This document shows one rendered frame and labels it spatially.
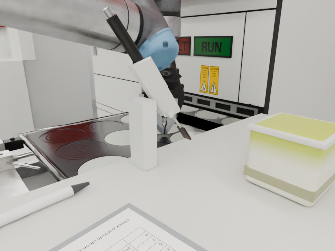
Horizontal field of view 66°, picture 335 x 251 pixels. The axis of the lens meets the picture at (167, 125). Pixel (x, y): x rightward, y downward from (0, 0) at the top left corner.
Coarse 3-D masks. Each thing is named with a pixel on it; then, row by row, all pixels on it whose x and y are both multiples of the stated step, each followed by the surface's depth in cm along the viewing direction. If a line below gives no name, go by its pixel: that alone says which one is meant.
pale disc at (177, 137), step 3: (189, 132) 63; (192, 132) 63; (195, 132) 63; (198, 132) 63; (201, 132) 63; (174, 135) 61; (177, 135) 61; (180, 135) 61; (189, 135) 61; (192, 135) 61; (171, 138) 59; (174, 138) 59; (177, 138) 59; (180, 138) 59; (183, 138) 59; (171, 141) 57; (174, 141) 57
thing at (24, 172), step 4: (32, 160) 59; (36, 160) 59; (28, 164) 57; (32, 164) 58; (36, 164) 58; (40, 164) 59; (16, 168) 56; (20, 168) 56; (24, 168) 57; (28, 168) 58; (44, 168) 60; (20, 172) 57; (24, 172) 57; (28, 172) 58; (32, 172) 58; (36, 172) 59; (40, 172) 60; (20, 176) 57; (24, 176) 57; (28, 176) 58
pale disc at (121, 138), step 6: (114, 132) 63; (120, 132) 63; (126, 132) 63; (108, 138) 59; (114, 138) 59; (120, 138) 59; (126, 138) 59; (114, 144) 55; (120, 144) 55; (126, 144) 55
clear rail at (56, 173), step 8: (24, 136) 59; (24, 144) 57; (32, 144) 55; (32, 152) 52; (40, 152) 51; (40, 160) 48; (48, 160) 48; (48, 168) 45; (56, 168) 45; (56, 176) 42; (64, 176) 42
